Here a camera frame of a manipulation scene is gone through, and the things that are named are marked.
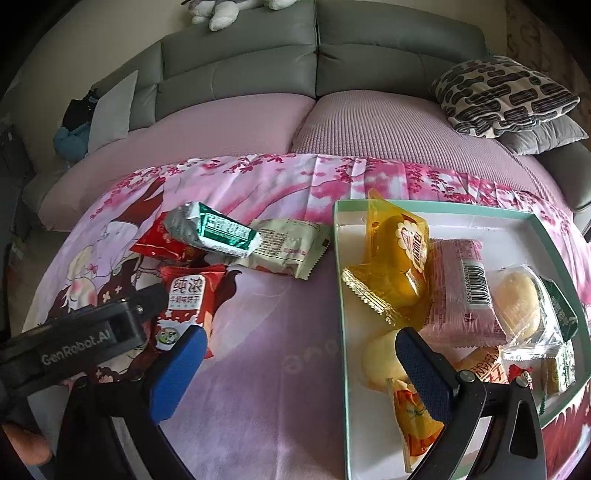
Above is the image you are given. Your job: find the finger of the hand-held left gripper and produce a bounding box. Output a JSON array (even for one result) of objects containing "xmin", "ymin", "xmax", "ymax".
[{"xmin": 129, "ymin": 282, "xmax": 168, "ymax": 324}]

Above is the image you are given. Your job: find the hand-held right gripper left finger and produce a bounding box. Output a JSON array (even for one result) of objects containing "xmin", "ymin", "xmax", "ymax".
[{"xmin": 54, "ymin": 325, "xmax": 208, "ymax": 480}]

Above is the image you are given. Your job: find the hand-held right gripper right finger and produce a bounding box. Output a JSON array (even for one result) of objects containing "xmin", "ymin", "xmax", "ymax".
[{"xmin": 394, "ymin": 326, "xmax": 546, "ymax": 480}]

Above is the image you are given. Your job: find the red white biscuit packet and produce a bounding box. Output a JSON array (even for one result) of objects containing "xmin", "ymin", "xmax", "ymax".
[{"xmin": 154, "ymin": 264, "xmax": 228, "ymax": 360}]

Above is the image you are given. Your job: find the clear oblong cake packet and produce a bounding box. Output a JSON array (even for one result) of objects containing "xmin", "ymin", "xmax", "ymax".
[{"xmin": 361, "ymin": 330, "xmax": 411, "ymax": 391}]

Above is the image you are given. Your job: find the orange striped snack packet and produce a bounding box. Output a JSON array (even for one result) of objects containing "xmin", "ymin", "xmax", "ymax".
[{"xmin": 455, "ymin": 346, "xmax": 511, "ymax": 386}]

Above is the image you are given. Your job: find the pink snack packet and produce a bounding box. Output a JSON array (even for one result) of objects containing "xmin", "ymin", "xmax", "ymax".
[{"xmin": 422, "ymin": 237, "xmax": 509, "ymax": 347}]

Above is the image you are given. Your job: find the teal rimmed white box tray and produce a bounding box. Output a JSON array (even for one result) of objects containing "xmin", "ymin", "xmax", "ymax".
[{"xmin": 332, "ymin": 199, "xmax": 591, "ymax": 480}]

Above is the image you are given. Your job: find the yellow snack packet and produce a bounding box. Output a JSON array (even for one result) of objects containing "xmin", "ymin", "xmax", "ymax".
[{"xmin": 341, "ymin": 188, "xmax": 431, "ymax": 326}]

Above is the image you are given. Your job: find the clear round cake packet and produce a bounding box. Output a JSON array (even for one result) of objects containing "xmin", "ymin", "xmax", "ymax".
[{"xmin": 489, "ymin": 264, "xmax": 566, "ymax": 365}]

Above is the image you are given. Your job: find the dark green snack packet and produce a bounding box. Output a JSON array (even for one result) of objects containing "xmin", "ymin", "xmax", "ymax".
[{"xmin": 540, "ymin": 274, "xmax": 580, "ymax": 342}]

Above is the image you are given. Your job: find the person's left hand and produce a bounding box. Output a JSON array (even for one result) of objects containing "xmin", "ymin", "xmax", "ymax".
[{"xmin": 1, "ymin": 421, "xmax": 54, "ymax": 468}]

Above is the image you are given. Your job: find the plain red snack packet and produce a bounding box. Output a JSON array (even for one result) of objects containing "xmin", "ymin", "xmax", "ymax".
[{"xmin": 129, "ymin": 212, "xmax": 213, "ymax": 264}]

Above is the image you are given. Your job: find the green silver snack packet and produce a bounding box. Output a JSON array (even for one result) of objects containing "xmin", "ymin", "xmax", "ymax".
[{"xmin": 164, "ymin": 202, "xmax": 263, "ymax": 259}]

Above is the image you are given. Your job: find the pink printed blanket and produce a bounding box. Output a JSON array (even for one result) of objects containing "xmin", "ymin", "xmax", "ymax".
[{"xmin": 21, "ymin": 154, "xmax": 591, "ymax": 480}]

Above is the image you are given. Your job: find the beige snack packet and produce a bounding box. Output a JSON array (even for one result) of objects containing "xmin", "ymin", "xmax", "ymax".
[{"xmin": 228, "ymin": 218, "xmax": 332, "ymax": 281}]

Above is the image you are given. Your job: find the blue cloth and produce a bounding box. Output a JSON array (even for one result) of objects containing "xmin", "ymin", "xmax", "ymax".
[{"xmin": 53, "ymin": 124, "xmax": 90, "ymax": 161}]

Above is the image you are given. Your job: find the pink sofa cover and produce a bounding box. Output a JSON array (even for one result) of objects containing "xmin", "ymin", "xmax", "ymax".
[{"xmin": 39, "ymin": 90, "xmax": 573, "ymax": 232}]

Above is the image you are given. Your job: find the light grey cushion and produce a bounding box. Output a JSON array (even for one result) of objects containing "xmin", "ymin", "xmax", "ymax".
[{"xmin": 87, "ymin": 70, "xmax": 139, "ymax": 153}]

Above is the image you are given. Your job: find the black bag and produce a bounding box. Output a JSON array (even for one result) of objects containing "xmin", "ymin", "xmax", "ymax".
[{"xmin": 62, "ymin": 90, "xmax": 100, "ymax": 132}]

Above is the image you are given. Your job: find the dark grey cushion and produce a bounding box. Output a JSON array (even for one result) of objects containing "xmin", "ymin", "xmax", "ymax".
[{"xmin": 499, "ymin": 113, "xmax": 589, "ymax": 156}]

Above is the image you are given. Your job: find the black patterned beige cushion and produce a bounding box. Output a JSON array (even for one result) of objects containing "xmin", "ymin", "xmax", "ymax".
[{"xmin": 430, "ymin": 55, "xmax": 581, "ymax": 139}]

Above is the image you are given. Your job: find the grey white plush dog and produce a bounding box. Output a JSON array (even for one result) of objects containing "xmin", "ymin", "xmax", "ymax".
[{"xmin": 182, "ymin": 0, "xmax": 301, "ymax": 32}]

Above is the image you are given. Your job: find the grey leather sofa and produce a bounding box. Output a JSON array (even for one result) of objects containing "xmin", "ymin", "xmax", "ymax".
[{"xmin": 21, "ymin": 0, "xmax": 591, "ymax": 232}]

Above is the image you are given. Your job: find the beige patterned curtain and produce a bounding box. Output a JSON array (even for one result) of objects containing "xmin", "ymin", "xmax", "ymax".
[{"xmin": 503, "ymin": 0, "xmax": 591, "ymax": 93}]

